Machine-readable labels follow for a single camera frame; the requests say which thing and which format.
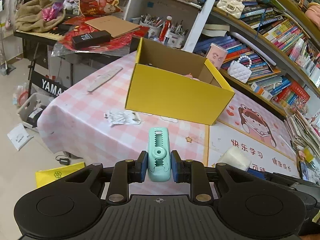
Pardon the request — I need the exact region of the yellow cardboard box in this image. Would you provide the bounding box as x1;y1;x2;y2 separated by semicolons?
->
125;38;235;125

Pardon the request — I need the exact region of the wooden bookshelf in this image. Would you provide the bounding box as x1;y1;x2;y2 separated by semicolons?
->
182;0;320;120

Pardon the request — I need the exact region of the white quilted pearl handbag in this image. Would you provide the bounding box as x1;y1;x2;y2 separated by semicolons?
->
227;55;252;83

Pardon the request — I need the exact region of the stack of papers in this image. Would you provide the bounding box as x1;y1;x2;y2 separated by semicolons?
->
283;109;320;181

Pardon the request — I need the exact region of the keyboard stand with Yamaha label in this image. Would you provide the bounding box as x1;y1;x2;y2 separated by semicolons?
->
14;27;67;97

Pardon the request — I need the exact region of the black rectangular case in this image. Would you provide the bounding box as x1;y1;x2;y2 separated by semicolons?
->
72;30;111;50

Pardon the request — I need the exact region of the orange white small box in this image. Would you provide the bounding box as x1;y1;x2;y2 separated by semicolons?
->
251;82;273;101

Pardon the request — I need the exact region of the beige pearl handbag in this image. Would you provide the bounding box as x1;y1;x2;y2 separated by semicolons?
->
216;0;245;19

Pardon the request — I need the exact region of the yellow paper bag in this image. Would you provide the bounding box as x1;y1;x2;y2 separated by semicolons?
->
35;162;85;188

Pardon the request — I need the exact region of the white foam block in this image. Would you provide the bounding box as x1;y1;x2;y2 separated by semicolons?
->
217;146;252;171

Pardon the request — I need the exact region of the sticker sheet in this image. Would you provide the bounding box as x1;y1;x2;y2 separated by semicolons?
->
104;110;141;127

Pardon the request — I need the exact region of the brown cardboard sheet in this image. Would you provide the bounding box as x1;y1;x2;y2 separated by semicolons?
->
85;15;140;38

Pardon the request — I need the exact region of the pink plush chick toy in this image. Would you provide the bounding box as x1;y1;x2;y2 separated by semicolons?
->
185;73;199;81

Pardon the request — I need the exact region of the brown plush blanket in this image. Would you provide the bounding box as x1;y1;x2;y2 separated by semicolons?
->
15;0;66;33

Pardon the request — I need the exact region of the white ruler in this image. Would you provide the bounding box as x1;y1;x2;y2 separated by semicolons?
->
87;66;123;93

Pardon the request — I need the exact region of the pen holder cup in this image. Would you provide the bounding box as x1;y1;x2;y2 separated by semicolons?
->
163;21;188;49

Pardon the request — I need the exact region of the white storage basket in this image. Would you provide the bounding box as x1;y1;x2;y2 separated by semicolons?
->
17;93;54;132

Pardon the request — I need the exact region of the pink cylindrical container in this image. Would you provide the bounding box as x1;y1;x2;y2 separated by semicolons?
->
206;43;228;70

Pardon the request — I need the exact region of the mint green correction tape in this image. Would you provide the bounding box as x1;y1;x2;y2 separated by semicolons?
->
147;127;171;182

